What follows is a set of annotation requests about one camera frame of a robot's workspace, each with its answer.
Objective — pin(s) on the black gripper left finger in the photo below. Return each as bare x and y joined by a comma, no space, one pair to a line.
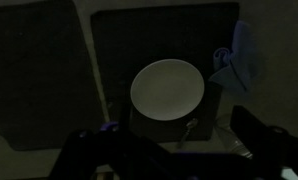
99,156

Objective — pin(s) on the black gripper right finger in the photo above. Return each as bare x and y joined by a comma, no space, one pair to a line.
269,146

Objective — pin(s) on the blue cloth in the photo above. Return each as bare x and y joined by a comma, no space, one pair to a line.
242,63

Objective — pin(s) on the white round plate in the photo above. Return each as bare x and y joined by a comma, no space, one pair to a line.
167,90

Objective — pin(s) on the dark placemat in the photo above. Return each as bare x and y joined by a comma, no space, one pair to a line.
39,66
155,33

